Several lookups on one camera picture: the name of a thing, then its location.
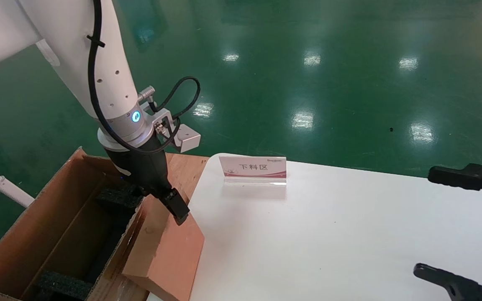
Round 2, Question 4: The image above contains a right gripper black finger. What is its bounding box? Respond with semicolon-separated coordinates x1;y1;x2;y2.
413;263;482;301
428;163;482;208

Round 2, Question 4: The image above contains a silver camera mount bracket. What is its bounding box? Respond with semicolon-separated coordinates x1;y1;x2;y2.
151;108;182;138

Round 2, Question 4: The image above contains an acrylic sign with red stripe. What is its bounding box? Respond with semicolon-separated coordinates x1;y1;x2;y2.
219;156;287;186

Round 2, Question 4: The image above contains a brown wooden board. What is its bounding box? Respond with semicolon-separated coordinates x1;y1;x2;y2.
164;153;209;201

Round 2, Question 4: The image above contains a large open cardboard box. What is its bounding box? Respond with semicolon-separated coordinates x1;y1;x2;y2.
0;146;153;301

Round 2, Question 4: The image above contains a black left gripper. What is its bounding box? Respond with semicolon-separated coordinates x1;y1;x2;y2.
105;134;190;226

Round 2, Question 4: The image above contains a small cardboard box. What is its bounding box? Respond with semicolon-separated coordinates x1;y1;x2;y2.
123;194;205;301

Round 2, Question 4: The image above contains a black foam block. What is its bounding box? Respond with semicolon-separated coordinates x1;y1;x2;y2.
95;184;144;212
36;271;94;301

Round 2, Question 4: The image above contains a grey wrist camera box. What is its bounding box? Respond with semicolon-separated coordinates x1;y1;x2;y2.
173;124;202;153

